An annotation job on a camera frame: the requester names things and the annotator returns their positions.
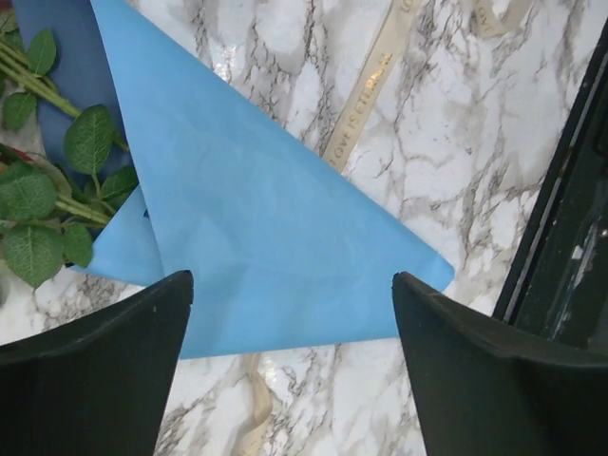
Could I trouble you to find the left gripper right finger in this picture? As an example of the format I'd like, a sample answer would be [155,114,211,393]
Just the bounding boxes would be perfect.
[392,273,607,455]

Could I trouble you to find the cream ribbon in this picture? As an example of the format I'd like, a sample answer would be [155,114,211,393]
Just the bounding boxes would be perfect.
[234,0,532,455]

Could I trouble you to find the blue wrapping paper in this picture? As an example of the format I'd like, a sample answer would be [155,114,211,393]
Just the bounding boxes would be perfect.
[15,1,454,359]

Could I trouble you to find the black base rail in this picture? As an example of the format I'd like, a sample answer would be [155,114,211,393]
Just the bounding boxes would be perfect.
[493,34,607,353]

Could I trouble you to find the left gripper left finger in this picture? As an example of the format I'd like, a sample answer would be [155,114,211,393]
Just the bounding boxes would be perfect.
[1,271,193,455]

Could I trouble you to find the pink flower stem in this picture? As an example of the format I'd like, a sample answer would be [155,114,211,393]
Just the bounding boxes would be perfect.
[1,7,139,289]

